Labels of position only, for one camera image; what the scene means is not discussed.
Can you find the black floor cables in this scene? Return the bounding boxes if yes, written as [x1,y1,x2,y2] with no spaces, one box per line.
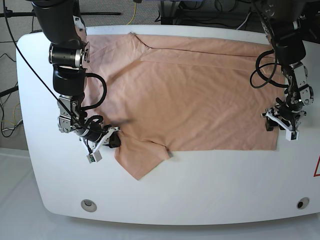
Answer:
[0,52,25,138]

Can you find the left table grommet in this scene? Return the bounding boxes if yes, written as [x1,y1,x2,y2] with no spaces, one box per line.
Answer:
[80,199,97,213]

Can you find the yellow cable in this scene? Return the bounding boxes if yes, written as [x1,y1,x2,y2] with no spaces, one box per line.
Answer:
[126,0,139,26]

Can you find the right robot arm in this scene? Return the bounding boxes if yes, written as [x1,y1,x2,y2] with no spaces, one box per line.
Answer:
[31,0,121,154]

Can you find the table grommet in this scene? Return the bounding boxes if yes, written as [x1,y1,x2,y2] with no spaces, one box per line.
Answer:
[296,197,310,210]
[80,199,97,213]

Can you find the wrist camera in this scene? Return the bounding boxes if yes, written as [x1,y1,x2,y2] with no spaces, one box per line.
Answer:
[285,130,299,141]
[86,150,102,164]

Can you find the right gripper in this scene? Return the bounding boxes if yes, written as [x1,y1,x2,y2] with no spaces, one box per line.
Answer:
[78,123,121,154]

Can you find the right table grommet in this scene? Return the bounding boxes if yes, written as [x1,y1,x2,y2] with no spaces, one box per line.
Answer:
[296,197,310,210]

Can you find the peach T-shirt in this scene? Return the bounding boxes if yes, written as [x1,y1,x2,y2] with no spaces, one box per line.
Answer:
[87,33,284,180]

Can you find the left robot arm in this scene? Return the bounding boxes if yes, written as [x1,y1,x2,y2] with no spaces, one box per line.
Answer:
[251,0,314,140]

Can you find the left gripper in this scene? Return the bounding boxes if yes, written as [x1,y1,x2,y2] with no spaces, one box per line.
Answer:
[261,104,307,132]

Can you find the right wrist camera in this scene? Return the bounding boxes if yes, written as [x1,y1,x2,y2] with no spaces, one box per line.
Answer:
[86,150,102,164]

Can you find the black tripod stand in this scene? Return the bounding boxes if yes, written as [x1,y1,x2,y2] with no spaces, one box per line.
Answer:
[0,6,51,21]

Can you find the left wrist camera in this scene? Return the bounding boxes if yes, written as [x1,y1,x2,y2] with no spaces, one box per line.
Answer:
[285,130,299,141]

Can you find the red warning sticker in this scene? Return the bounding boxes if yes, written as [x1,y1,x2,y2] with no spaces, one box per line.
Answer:
[313,157,320,177]

